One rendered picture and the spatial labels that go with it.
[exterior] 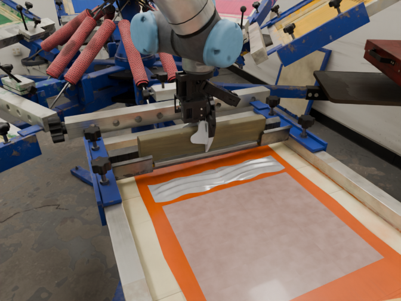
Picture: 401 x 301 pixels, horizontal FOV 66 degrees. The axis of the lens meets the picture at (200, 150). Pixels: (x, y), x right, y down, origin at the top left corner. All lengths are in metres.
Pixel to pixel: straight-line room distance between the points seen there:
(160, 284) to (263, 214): 0.27
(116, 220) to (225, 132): 0.36
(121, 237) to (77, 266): 1.33
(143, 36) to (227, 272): 0.45
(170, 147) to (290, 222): 0.33
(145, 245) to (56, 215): 1.68
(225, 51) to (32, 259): 1.76
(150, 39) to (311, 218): 0.49
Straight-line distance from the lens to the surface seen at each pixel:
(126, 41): 1.28
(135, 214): 0.70
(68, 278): 1.89
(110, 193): 0.69
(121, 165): 0.74
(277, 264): 0.61
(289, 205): 0.73
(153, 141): 0.75
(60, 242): 2.09
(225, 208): 0.70
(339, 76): 1.69
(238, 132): 0.84
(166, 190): 0.74
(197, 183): 0.76
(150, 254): 0.62
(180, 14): 0.48
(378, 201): 0.77
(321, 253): 0.65
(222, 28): 0.50
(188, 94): 0.73
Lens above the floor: 1.42
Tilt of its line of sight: 31 degrees down
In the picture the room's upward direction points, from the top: straight up
